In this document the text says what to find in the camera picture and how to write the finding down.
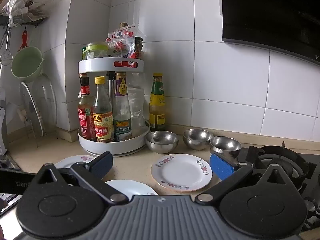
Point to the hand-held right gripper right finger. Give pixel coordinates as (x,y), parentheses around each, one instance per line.
(222,168)

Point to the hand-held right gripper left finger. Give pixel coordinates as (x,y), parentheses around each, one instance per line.
(103,165)

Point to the large steel bowl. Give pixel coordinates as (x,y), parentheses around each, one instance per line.
(162,140)

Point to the small steel bowl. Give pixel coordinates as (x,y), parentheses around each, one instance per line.
(225,146)

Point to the white floral plate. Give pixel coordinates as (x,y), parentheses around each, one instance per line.
(181,172)
(135,187)
(72,161)

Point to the medium steel bowl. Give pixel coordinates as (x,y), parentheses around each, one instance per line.
(196,137)

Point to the yellow cap vinegar bottle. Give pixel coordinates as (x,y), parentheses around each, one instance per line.
(103,116)

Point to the white plastic object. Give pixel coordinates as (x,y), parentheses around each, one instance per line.
(2,130)

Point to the red label soy sauce bottle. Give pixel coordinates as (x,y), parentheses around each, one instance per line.
(85,110)

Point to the clear bottle purple neck label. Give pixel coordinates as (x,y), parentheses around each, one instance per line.
(122,110)

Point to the yellow green label sauce bottle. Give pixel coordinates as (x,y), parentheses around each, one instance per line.
(157,102)

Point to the glass pot lid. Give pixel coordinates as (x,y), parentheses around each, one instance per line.
(43,102)

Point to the white round tray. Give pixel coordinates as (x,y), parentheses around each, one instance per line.
(100,66)

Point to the green lid glass jar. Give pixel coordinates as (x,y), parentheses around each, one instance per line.
(96,51)

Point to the dark jar red label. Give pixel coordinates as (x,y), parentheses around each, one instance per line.
(139,47)

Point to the red white printed packet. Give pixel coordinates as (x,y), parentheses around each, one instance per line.
(122,41)

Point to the steel slotted spoon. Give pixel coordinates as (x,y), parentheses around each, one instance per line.
(6,55)

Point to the red hanging tool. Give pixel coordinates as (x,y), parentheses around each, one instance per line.
(24,38)

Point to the black range hood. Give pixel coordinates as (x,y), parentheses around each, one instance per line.
(270,12)

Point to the crumpled clear plastic bag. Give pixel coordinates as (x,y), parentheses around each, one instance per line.
(22,5)

